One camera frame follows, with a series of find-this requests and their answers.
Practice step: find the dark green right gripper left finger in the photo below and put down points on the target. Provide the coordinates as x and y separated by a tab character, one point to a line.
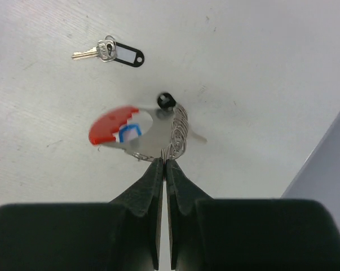
123	234

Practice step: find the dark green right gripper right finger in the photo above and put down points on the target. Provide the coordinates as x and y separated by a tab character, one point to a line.
246	234

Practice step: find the red-handled metal keyring holder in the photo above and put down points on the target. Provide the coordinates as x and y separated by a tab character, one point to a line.
165	130

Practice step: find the blue key tag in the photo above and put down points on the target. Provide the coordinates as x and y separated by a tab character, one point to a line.
129	132

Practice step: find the key with small black tag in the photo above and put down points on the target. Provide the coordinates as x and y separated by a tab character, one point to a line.
109	50

